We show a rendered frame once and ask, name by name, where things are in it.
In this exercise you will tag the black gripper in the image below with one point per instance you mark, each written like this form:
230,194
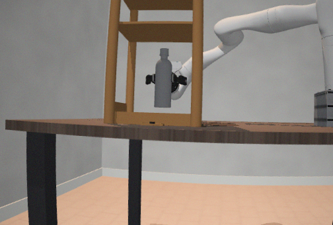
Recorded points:
174,79

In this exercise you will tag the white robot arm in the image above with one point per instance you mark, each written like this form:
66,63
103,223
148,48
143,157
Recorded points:
273,20

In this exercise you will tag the grey bottle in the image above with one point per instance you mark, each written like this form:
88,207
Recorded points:
163,84

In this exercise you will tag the brown wooden shelving unit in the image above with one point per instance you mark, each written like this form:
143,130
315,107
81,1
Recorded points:
153,31

